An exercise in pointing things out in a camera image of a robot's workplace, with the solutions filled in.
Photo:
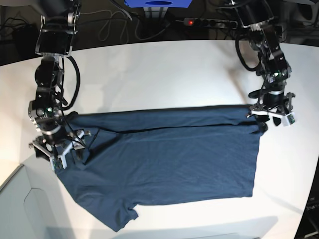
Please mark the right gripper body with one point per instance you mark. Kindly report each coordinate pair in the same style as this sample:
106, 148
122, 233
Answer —
61, 143

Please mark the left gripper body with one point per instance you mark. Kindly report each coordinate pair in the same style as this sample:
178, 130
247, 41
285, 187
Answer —
272, 104

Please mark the dark blue T-shirt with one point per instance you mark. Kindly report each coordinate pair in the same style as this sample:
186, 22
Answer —
161, 157

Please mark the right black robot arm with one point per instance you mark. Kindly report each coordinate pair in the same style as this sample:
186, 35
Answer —
46, 112

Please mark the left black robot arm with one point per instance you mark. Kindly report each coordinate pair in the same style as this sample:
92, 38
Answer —
255, 17

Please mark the black power strip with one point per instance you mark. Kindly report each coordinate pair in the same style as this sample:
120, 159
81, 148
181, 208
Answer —
212, 23

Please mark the blue box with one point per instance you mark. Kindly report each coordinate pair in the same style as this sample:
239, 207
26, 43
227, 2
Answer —
158, 3

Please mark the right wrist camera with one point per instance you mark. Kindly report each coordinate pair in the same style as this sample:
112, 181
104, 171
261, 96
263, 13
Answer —
58, 163

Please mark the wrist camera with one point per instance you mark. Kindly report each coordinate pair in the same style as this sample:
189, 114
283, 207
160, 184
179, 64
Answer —
58, 163
288, 119

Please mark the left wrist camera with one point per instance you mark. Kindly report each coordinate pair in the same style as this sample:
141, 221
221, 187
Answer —
288, 119

